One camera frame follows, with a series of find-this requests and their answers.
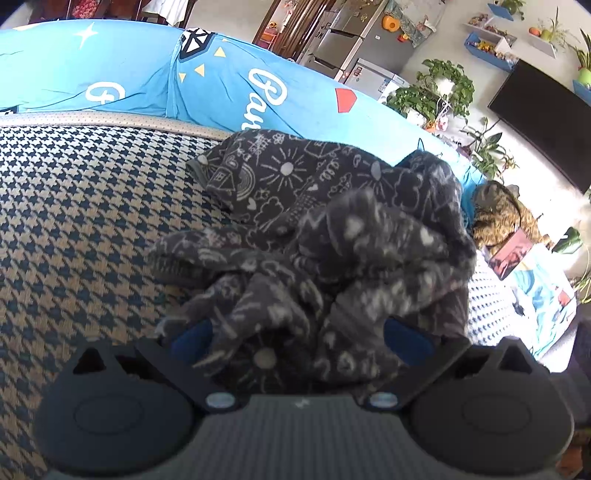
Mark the leafy potted plant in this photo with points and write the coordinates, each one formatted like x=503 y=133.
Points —
x=438 y=87

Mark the phone with pink screen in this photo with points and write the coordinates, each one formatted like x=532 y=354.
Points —
x=510 y=254

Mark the patterned fridge cover cloth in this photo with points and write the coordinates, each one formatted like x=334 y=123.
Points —
x=420 y=21

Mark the white wall shelf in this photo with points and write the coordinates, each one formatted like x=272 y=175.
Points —
x=482 y=26
x=547 y=44

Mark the white chest freezer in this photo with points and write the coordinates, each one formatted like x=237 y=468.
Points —
x=369 y=74

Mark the silver refrigerator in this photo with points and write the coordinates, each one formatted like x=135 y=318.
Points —
x=351 y=41

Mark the dark wooden doorway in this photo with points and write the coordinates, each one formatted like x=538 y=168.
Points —
x=295 y=23

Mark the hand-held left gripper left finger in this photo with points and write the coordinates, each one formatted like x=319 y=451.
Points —
x=191 y=342

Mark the black television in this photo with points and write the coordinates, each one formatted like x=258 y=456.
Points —
x=545 y=115

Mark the blue printed sofa cover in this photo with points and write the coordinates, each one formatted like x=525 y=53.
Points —
x=115 y=60

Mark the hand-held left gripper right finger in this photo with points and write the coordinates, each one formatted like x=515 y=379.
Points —
x=406 y=344

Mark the red floral cloth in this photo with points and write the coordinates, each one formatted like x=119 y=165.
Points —
x=87 y=7

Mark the brown patterned cushion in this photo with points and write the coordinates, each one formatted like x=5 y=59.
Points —
x=498 y=217

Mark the orange fridge toy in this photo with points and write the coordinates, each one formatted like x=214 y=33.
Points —
x=391 y=22

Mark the long-leaved potted plant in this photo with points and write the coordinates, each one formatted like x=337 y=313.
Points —
x=489 y=147

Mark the houndstooth sofa seat cover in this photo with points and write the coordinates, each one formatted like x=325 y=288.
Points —
x=92 y=207

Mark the grey patterned zip jacket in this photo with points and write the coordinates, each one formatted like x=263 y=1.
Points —
x=323 y=221

